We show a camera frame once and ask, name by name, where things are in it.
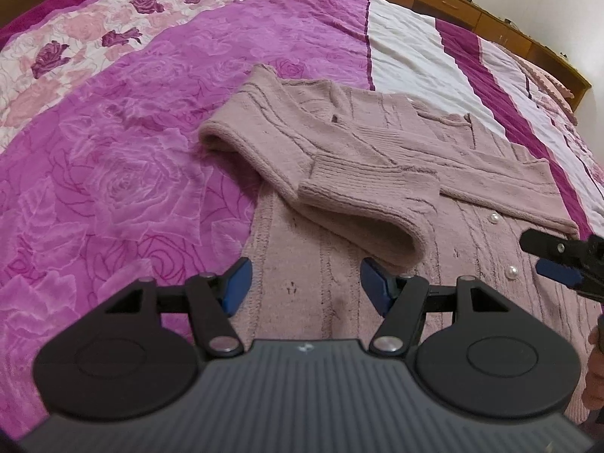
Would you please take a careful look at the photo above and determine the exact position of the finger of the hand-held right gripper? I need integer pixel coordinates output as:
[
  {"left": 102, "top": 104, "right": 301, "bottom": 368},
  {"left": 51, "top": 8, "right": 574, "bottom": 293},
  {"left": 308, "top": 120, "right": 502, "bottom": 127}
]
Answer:
[
  {"left": 519, "top": 229, "right": 590, "bottom": 265},
  {"left": 535, "top": 260, "right": 584, "bottom": 287}
]

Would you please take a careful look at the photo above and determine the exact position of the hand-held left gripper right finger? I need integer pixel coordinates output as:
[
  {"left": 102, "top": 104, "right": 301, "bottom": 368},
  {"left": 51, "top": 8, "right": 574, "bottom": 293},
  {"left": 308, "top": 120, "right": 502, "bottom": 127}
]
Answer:
[{"left": 361, "top": 257, "right": 517, "bottom": 357}]

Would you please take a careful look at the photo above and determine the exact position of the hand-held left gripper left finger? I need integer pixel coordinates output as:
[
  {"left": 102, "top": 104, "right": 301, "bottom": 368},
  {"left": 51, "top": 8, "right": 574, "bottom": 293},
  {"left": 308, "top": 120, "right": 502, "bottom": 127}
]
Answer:
[{"left": 97, "top": 257, "right": 253, "bottom": 357}]

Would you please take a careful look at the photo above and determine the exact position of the pink knitted sweater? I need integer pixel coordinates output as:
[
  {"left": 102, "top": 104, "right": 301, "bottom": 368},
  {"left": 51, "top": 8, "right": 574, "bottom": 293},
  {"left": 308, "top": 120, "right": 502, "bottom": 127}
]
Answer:
[{"left": 198, "top": 63, "right": 604, "bottom": 423}]

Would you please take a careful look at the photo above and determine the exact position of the person's right hand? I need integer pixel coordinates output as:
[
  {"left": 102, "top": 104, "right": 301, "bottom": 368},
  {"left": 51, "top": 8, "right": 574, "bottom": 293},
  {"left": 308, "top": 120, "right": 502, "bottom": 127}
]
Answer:
[{"left": 582, "top": 328, "right": 604, "bottom": 409}]

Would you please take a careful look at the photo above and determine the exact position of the pink crochet pillow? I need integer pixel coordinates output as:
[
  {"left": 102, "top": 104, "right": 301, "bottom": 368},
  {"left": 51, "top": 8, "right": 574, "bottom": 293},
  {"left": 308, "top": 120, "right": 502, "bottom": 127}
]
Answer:
[{"left": 516, "top": 49, "right": 584, "bottom": 126}]

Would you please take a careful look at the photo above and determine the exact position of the magenta floral patchwork bedspread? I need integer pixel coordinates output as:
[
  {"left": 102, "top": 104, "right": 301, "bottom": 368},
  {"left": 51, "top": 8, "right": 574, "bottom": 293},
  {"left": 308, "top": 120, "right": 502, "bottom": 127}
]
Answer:
[{"left": 0, "top": 0, "right": 604, "bottom": 439}]

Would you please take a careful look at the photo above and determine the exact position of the long wooden cabinet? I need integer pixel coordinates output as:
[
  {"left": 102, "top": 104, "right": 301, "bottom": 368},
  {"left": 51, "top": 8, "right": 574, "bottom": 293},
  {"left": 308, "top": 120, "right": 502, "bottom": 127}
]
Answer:
[{"left": 307, "top": 0, "right": 593, "bottom": 101}]

